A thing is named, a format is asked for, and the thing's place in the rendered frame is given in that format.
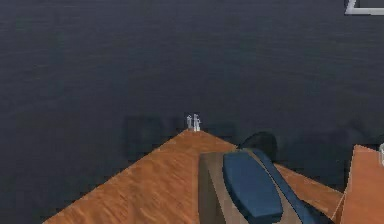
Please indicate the orange wooden dining table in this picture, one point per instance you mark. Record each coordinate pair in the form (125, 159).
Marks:
(150, 186)

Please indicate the small silver shaker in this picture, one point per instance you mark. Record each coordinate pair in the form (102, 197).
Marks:
(196, 123)
(189, 122)

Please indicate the blue cushioned wooden chair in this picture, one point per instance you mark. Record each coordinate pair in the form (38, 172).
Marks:
(250, 186)

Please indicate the orange wooden side table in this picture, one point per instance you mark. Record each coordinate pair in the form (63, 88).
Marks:
(365, 190)

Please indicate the clear glass cup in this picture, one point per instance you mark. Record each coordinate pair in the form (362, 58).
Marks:
(382, 153)

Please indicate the white framed wall picture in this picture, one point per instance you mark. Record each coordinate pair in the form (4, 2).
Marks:
(363, 10)

